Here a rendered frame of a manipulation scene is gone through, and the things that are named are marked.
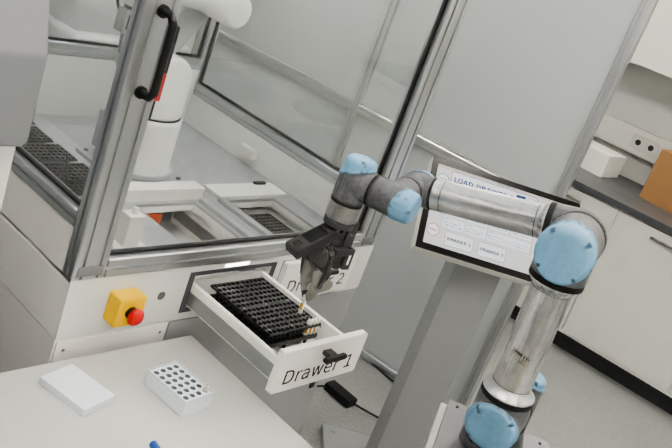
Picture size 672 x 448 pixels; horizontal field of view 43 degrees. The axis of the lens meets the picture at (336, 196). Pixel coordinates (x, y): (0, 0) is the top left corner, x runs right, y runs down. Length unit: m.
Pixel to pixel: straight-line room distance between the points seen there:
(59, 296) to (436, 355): 1.45
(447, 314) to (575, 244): 1.21
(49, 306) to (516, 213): 1.02
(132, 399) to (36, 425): 0.22
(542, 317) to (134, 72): 0.94
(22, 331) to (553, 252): 1.16
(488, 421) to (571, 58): 1.84
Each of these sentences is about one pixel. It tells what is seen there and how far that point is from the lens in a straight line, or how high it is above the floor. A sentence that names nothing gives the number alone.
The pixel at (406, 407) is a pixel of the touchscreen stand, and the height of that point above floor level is 0.35.
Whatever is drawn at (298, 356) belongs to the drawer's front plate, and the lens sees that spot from 1.90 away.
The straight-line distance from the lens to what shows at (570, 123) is 3.39.
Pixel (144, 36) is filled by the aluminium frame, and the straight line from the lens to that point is 1.67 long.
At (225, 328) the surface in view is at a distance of 2.01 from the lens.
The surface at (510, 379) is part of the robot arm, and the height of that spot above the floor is 1.05.
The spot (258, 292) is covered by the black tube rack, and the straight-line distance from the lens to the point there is 2.13.
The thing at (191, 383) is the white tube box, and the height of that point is 0.80.
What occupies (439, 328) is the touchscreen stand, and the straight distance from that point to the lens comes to 2.88.
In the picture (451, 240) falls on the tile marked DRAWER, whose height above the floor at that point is 1.00.
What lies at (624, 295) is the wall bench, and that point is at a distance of 4.75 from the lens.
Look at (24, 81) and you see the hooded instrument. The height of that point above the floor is 1.46.
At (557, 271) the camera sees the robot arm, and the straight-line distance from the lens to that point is 1.73.
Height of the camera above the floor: 1.84
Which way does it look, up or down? 18 degrees down
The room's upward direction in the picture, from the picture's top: 20 degrees clockwise
